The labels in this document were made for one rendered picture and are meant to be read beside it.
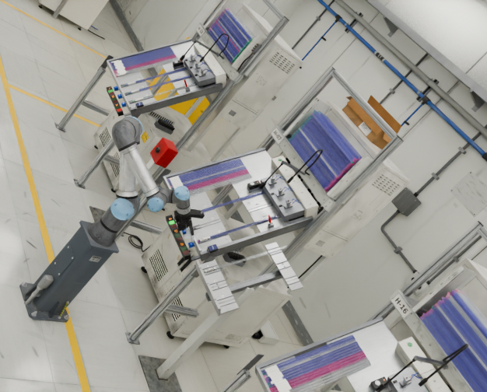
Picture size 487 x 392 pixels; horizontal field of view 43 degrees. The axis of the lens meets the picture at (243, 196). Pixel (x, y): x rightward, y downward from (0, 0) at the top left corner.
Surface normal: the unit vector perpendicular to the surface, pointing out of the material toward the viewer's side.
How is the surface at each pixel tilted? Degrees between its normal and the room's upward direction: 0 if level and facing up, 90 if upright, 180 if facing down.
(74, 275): 90
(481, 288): 90
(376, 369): 44
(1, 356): 0
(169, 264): 90
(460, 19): 90
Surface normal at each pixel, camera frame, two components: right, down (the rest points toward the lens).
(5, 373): 0.64, -0.70
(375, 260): -0.65, -0.30
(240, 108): 0.40, 0.65
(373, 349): 0.00, -0.70
